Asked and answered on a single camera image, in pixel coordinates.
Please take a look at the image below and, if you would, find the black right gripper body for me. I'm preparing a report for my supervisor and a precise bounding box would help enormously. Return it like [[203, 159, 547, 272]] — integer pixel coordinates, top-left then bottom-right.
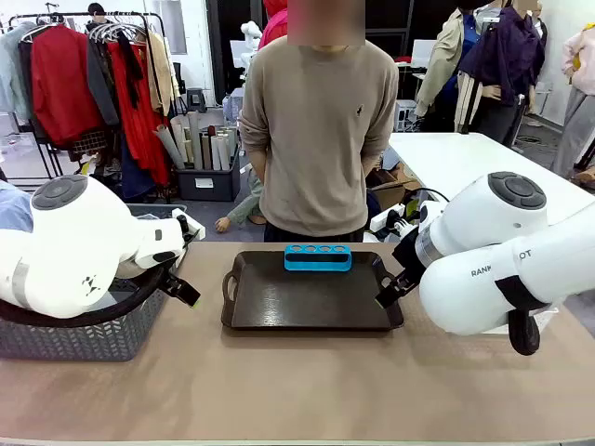
[[391, 227, 427, 282]]

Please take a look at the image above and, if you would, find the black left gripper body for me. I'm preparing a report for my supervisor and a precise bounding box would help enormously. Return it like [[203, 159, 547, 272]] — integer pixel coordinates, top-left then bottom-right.
[[160, 244, 188, 285]]

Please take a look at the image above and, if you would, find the person's right forearm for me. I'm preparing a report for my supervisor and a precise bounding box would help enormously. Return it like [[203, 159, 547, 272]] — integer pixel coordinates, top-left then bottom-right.
[[249, 151, 268, 185]]

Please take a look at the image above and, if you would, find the white power strip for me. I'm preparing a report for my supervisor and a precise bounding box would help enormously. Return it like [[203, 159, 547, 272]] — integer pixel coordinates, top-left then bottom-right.
[[369, 203, 408, 231]]

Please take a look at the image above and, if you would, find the brown cardboard box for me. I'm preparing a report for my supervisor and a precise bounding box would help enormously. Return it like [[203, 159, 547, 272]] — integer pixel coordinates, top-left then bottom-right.
[[371, 168, 422, 211]]

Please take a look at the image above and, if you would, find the blue test tube rack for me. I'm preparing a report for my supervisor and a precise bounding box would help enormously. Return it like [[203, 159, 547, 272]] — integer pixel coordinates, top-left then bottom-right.
[[284, 243, 354, 272]]

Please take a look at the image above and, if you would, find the dark brown serving tray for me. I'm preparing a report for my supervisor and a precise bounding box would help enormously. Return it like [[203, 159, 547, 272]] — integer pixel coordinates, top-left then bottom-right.
[[220, 250, 405, 332]]

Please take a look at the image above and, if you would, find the dark grey storage bin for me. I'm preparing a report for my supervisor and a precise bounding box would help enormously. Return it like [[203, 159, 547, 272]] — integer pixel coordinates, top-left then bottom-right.
[[176, 148, 243, 203]]

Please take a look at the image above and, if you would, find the large grey plastic basket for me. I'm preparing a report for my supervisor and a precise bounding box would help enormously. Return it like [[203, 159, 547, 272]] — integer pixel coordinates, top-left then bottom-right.
[[0, 277, 171, 363]]

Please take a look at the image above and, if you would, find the white table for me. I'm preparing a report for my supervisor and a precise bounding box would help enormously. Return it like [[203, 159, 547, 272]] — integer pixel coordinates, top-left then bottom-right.
[[388, 132, 595, 225]]

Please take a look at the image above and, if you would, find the white paper roll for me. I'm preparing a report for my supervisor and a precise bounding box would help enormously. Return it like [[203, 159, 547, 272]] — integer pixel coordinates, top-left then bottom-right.
[[209, 134, 224, 171]]

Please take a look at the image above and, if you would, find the grey paper roll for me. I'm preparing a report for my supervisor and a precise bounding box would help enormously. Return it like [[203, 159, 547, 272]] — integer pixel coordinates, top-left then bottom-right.
[[153, 124, 187, 171], [187, 111, 205, 171]]

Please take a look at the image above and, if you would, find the red dress on hanger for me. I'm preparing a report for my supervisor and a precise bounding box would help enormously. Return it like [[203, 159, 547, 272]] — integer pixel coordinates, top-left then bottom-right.
[[108, 41, 171, 186]]

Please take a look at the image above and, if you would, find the person in beige sweater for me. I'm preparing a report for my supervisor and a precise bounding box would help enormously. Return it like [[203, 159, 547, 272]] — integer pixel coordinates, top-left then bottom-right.
[[238, 0, 401, 243]]

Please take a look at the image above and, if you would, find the black stool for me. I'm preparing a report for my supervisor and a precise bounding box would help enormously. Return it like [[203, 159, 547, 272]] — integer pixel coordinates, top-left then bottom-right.
[[185, 87, 208, 113]]

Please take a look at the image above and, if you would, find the light blue cloth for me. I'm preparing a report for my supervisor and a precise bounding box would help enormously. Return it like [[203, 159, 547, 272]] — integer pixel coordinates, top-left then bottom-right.
[[0, 179, 34, 234]]

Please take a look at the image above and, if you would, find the beige coat on hanger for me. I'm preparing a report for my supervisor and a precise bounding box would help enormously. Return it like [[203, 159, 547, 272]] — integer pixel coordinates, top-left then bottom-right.
[[145, 30, 181, 117]]

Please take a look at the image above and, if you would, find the mannequin in beige coat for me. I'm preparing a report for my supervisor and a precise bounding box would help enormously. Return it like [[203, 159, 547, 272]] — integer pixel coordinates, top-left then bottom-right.
[[414, 7, 471, 134]]

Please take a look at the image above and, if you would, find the dark grey jacket on hanger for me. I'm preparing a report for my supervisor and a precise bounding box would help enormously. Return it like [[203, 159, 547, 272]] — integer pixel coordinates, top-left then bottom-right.
[[86, 34, 121, 127]]

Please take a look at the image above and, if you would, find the black scarf on hanger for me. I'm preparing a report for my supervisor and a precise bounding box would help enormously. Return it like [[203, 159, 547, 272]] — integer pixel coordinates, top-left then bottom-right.
[[115, 31, 146, 111]]

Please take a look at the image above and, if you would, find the red jacket on hanger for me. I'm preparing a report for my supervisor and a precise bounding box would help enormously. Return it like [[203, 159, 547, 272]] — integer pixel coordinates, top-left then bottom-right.
[[29, 24, 106, 146]]

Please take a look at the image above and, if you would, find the mannequin in purple jacket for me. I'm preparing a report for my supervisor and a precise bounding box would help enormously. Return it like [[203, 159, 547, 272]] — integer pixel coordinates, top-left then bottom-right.
[[457, 3, 548, 146]]

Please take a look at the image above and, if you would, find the person in pink top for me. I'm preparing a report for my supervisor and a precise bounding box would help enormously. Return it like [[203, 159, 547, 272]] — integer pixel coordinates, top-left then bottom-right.
[[550, 22, 595, 181]]

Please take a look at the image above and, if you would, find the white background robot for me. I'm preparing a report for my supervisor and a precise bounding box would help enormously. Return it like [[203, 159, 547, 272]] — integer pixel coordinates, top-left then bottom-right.
[[238, 20, 264, 72]]

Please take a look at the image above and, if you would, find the black metal clothes rack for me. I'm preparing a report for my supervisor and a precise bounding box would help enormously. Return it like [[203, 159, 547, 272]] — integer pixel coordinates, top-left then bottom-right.
[[7, 11, 168, 202]]

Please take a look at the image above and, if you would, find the light grey-blue shirt on hanger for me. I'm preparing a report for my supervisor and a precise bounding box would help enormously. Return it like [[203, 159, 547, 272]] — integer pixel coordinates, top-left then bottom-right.
[[0, 20, 34, 123]]

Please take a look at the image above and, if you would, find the person in red hoodie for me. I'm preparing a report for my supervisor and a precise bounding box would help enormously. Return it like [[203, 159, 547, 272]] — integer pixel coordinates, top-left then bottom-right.
[[258, 0, 290, 50]]

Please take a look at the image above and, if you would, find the background person with black hair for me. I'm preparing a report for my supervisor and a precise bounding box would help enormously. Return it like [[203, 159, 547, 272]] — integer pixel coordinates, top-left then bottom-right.
[[86, 2, 113, 30]]

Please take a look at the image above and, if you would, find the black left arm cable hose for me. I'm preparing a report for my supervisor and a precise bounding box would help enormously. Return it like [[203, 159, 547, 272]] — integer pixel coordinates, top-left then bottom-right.
[[0, 264, 168, 329]]

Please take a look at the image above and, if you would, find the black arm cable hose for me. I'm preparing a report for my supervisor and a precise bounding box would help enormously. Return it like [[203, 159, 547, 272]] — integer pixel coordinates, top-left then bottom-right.
[[494, 273, 559, 357], [0, 264, 168, 329]]

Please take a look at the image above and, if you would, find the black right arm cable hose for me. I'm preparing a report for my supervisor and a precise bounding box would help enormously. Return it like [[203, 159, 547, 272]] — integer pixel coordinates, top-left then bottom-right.
[[494, 273, 559, 357]]

